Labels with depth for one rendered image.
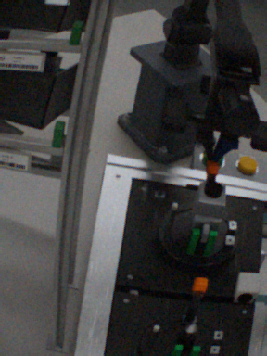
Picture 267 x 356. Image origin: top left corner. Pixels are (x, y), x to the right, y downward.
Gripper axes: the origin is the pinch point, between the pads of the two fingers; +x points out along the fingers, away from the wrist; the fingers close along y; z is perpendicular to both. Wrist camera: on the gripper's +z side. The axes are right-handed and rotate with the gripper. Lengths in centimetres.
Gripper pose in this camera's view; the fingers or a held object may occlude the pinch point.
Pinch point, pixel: (214, 147)
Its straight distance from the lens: 146.3
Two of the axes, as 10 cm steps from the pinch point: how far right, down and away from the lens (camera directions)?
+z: 1.1, -6.8, 7.2
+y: -9.8, -1.7, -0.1
